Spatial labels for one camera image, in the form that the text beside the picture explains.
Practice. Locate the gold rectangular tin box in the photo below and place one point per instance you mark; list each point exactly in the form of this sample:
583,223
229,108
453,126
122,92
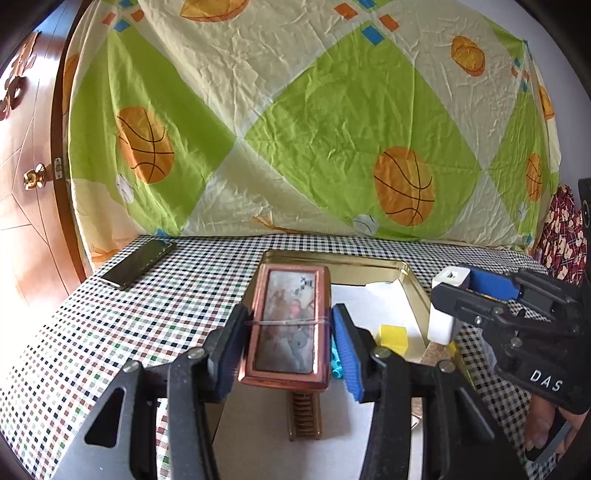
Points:
369,272

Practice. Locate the door latch plate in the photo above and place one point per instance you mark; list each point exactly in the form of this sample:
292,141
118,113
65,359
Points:
57,167

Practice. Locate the brass door knob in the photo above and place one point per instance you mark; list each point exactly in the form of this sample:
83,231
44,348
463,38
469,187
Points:
34,177

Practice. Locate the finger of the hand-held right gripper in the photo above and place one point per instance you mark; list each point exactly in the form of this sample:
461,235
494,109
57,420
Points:
461,304
489,284

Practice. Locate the white charger plug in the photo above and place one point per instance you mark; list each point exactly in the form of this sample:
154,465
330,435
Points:
443,318

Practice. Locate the wooden door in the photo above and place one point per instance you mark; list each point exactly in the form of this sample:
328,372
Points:
27,240

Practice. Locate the black smartphone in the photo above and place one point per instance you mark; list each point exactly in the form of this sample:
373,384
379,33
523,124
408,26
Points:
138,263

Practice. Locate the dark wooden door frame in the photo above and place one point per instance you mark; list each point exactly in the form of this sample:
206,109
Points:
57,115

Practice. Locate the white paper sheet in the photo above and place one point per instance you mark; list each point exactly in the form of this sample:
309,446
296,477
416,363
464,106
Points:
369,304

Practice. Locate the brown door ornament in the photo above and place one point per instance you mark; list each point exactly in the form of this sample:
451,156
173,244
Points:
18,69

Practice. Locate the basketball-print quilt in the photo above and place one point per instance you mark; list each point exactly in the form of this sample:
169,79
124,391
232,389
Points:
300,115

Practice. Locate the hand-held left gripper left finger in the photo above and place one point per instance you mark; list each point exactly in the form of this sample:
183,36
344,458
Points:
231,350

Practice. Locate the blue bear-printed block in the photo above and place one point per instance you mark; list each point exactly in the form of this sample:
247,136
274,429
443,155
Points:
336,360

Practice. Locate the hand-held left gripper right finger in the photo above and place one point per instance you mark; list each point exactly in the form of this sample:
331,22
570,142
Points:
348,355

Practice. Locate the dark red floral cloth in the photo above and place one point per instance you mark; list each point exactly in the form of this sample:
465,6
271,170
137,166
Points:
561,230

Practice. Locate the brown wooden comb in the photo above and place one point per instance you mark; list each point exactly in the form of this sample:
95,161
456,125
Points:
304,415

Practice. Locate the checkered tablecloth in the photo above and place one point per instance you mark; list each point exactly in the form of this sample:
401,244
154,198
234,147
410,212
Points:
115,332

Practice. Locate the pink metal case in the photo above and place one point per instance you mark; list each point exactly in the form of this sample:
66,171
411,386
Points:
286,323

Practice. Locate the person's right hand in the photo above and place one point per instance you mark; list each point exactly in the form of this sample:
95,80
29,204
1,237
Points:
538,429

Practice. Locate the yellow block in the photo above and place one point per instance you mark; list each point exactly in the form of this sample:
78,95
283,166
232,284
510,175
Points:
395,339

